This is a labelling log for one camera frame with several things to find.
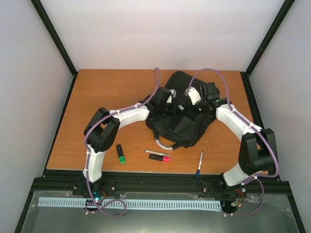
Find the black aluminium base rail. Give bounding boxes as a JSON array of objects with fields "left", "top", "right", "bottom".
[{"left": 31, "top": 170, "right": 293, "bottom": 200}]

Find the black frame post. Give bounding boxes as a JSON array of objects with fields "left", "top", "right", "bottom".
[
  {"left": 244, "top": 0, "right": 295, "bottom": 78},
  {"left": 30, "top": 0, "right": 78, "bottom": 77}
]

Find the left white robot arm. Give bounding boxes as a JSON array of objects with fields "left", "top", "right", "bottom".
[{"left": 83, "top": 87, "right": 176, "bottom": 196}]

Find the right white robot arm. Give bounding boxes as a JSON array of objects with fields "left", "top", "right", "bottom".
[{"left": 188, "top": 83, "right": 278, "bottom": 186}]

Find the purple cable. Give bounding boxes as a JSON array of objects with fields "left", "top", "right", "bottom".
[
  {"left": 188, "top": 68, "right": 279, "bottom": 217},
  {"left": 84, "top": 67, "right": 161, "bottom": 217}
]

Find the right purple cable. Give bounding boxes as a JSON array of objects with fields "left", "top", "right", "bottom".
[{"left": 188, "top": 68, "right": 279, "bottom": 217}]

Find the black student bag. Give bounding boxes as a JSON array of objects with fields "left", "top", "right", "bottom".
[{"left": 146, "top": 71, "right": 215, "bottom": 150}]

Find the slim white pen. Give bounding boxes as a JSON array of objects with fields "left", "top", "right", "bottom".
[{"left": 145, "top": 150, "right": 170, "bottom": 157}]

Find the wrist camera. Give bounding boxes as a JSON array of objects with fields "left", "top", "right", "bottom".
[
  {"left": 170, "top": 89, "right": 176, "bottom": 98},
  {"left": 184, "top": 87, "right": 202, "bottom": 105}
]

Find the blue whiteboard marker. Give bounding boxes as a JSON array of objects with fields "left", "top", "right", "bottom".
[{"left": 195, "top": 151, "right": 204, "bottom": 178}]

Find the right black frame post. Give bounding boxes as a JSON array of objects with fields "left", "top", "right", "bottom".
[{"left": 244, "top": 0, "right": 295, "bottom": 78}]

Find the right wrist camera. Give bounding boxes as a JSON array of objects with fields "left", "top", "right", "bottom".
[{"left": 184, "top": 87, "right": 202, "bottom": 105}]

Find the silver bag handle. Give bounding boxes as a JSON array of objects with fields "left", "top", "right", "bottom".
[{"left": 155, "top": 135, "right": 174, "bottom": 151}]

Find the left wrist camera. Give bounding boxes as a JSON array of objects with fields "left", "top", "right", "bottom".
[{"left": 170, "top": 89, "right": 176, "bottom": 98}]

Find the pink highlighter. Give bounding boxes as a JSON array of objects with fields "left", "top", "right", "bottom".
[{"left": 149, "top": 154, "right": 170, "bottom": 162}]

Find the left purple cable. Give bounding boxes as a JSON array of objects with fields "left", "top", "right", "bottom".
[{"left": 84, "top": 67, "right": 161, "bottom": 217}]

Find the left black frame post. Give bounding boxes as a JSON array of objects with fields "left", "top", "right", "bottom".
[{"left": 30, "top": 0, "right": 78, "bottom": 77}]

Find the light blue cable duct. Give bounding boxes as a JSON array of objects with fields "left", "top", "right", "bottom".
[{"left": 37, "top": 197, "right": 221, "bottom": 211}]

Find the green highlighter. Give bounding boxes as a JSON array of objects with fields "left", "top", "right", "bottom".
[{"left": 116, "top": 144, "right": 125, "bottom": 164}]

